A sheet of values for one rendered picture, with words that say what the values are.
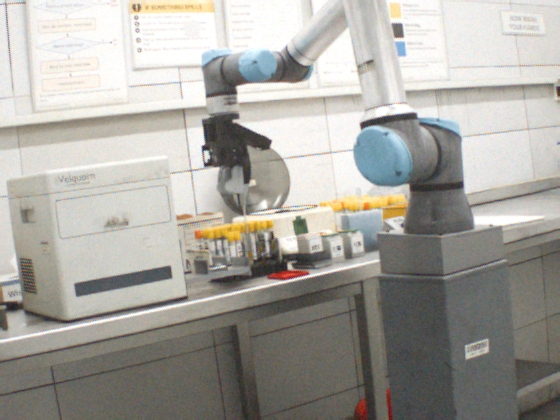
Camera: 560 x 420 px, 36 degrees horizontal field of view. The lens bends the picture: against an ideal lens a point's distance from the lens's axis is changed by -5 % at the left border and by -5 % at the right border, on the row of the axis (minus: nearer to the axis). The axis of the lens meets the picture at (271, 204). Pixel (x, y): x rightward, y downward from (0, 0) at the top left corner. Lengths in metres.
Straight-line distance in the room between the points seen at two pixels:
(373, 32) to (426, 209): 0.37
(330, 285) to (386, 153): 0.45
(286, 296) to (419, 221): 0.35
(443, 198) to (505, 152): 1.72
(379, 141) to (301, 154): 1.16
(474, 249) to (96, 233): 0.76
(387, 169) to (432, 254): 0.20
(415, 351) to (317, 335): 1.06
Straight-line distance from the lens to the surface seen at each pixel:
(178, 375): 2.61
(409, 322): 1.83
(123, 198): 1.79
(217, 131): 2.04
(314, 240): 2.11
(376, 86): 1.71
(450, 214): 1.80
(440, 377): 1.80
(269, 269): 2.08
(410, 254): 1.81
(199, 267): 1.93
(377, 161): 1.69
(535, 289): 3.65
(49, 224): 1.74
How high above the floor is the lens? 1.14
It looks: 3 degrees down
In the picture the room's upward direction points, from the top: 7 degrees counter-clockwise
